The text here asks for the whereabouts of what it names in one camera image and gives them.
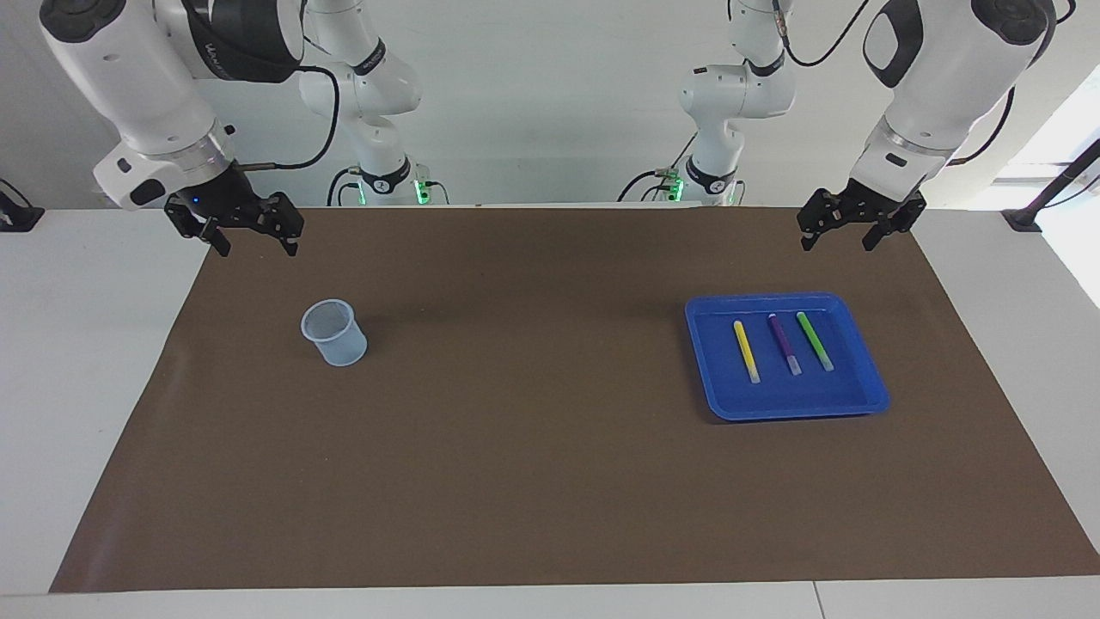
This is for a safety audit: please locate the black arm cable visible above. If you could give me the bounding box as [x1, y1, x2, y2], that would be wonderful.
[771, 0, 1077, 166]
[232, 62, 341, 171]

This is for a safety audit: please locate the brown table mat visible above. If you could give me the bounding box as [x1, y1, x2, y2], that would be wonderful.
[49, 205, 1100, 594]

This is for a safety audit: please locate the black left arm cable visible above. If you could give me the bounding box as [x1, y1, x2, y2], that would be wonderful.
[771, 0, 1077, 166]

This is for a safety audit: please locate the black right base cable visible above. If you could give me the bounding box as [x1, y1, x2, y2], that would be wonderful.
[327, 166, 364, 207]

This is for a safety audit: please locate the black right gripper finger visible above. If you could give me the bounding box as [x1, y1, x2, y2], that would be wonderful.
[165, 196, 231, 257]
[260, 193, 303, 257]

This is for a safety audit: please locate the purple pen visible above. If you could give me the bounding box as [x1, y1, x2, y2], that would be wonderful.
[767, 314, 804, 377]

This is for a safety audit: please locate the translucent plastic cup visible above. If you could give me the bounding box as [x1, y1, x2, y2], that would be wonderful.
[300, 298, 369, 368]

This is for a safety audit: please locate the black base cable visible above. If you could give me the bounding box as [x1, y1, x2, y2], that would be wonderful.
[617, 131, 699, 203]
[327, 166, 364, 207]

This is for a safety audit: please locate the green pen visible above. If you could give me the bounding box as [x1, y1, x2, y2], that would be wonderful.
[796, 311, 835, 372]

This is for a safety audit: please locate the black table clamp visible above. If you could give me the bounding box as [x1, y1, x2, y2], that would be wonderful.
[0, 178, 46, 233]

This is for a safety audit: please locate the black left base cable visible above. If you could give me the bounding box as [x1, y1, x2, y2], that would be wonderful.
[617, 131, 699, 203]

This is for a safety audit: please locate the blue plastic tray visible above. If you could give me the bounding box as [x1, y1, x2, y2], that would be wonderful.
[684, 292, 890, 422]

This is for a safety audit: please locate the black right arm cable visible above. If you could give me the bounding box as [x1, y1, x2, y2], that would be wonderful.
[232, 62, 341, 171]

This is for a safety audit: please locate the black stand with pole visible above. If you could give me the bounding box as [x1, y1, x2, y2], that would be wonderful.
[1001, 138, 1100, 235]

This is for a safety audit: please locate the yellow pen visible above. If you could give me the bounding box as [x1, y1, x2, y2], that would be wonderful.
[732, 320, 762, 384]

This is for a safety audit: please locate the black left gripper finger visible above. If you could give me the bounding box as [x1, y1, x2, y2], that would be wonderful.
[862, 193, 927, 252]
[797, 191, 841, 252]

